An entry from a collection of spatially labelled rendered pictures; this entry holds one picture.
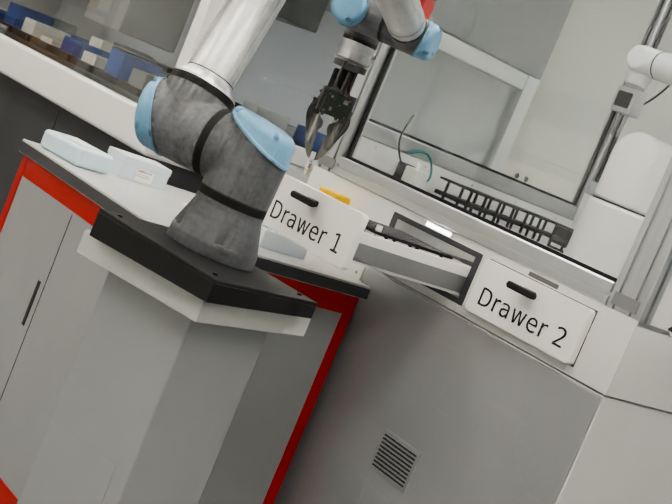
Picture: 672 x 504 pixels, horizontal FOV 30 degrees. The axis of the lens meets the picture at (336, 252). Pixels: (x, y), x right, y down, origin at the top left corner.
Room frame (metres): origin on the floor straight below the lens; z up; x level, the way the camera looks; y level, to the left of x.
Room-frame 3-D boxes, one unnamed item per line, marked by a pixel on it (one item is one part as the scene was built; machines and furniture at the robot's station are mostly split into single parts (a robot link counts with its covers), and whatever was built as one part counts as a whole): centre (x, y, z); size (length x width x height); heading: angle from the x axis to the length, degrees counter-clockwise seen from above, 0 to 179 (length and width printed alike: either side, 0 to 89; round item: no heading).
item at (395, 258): (2.56, -0.09, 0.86); 0.40 x 0.26 x 0.06; 131
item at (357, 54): (2.62, 0.12, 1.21); 0.08 x 0.08 x 0.05
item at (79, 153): (2.75, 0.61, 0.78); 0.15 x 0.10 x 0.04; 51
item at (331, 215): (2.42, 0.07, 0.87); 0.29 x 0.02 x 0.11; 41
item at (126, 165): (2.87, 0.50, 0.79); 0.13 x 0.09 x 0.05; 130
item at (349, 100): (2.61, 0.12, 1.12); 0.09 x 0.08 x 0.12; 6
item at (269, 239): (2.68, 0.13, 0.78); 0.12 x 0.08 x 0.04; 129
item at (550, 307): (2.39, -0.38, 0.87); 0.29 x 0.02 x 0.11; 41
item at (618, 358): (2.91, -0.57, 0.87); 1.02 x 0.95 x 0.14; 41
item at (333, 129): (2.61, 0.10, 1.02); 0.06 x 0.03 x 0.09; 6
